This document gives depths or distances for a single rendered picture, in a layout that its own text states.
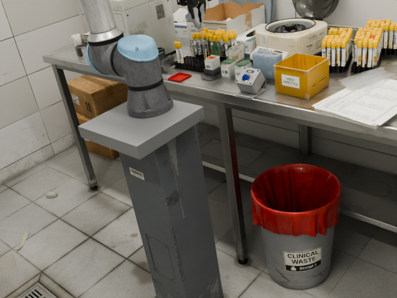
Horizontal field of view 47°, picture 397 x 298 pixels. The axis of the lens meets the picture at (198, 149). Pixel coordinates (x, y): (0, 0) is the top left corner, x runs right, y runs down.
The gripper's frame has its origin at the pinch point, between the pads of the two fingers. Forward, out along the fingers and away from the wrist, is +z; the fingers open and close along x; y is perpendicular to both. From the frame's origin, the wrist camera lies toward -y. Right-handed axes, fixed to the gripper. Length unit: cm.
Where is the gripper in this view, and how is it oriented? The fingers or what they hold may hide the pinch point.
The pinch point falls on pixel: (200, 25)
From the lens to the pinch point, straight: 183.1
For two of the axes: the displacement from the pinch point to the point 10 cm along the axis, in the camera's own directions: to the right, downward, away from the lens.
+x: -6.5, 4.6, -6.0
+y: -7.5, -2.4, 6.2
